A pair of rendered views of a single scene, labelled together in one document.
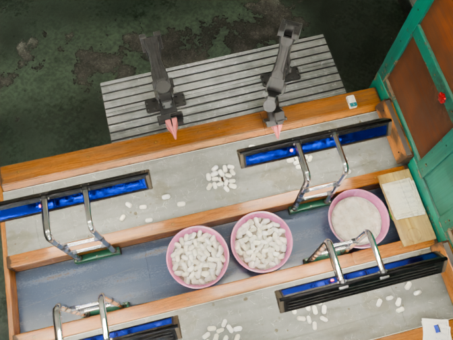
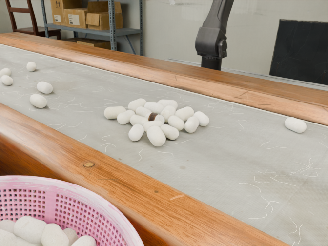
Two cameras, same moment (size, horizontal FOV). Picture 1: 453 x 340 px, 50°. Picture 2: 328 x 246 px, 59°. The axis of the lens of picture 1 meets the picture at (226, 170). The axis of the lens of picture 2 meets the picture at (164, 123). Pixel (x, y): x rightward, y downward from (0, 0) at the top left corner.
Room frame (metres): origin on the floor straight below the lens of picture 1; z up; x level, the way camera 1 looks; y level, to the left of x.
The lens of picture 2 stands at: (0.51, -0.31, 0.93)
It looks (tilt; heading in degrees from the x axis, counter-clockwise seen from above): 25 degrees down; 52
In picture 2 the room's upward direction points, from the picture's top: 1 degrees clockwise
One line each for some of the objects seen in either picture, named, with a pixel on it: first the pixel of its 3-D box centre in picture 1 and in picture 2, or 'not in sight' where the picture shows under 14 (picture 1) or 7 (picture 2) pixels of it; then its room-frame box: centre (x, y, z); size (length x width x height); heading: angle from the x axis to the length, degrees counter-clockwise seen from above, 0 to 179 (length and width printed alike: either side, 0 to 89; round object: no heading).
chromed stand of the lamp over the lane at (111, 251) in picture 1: (83, 227); not in sight; (0.48, 0.58, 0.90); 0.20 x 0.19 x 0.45; 105
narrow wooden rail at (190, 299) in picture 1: (232, 289); not in sight; (0.26, -0.04, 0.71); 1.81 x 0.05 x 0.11; 105
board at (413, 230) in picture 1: (406, 206); not in sight; (0.63, -0.79, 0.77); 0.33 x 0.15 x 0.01; 15
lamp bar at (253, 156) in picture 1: (315, 139); not in sight; (0.80, -0.35, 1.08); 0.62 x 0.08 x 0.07; 105
